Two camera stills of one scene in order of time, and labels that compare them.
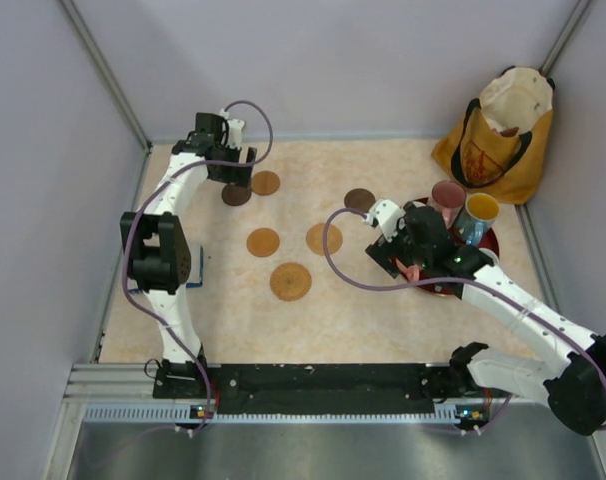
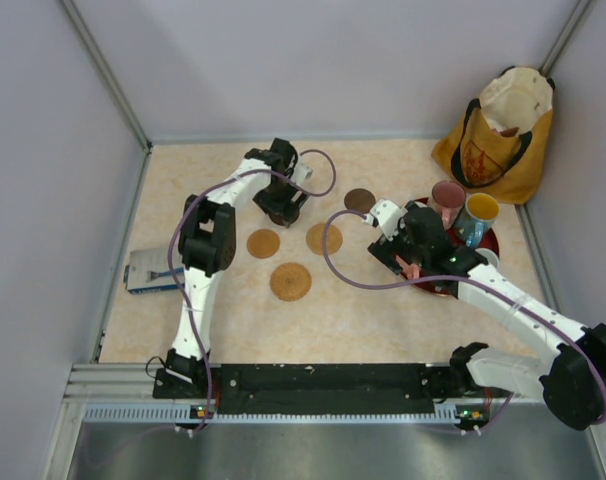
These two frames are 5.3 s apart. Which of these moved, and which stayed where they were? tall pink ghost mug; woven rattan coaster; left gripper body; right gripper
Moved: left gripper body
Stayed: tall pink ghost mug; right gripper; woven rattan coaster
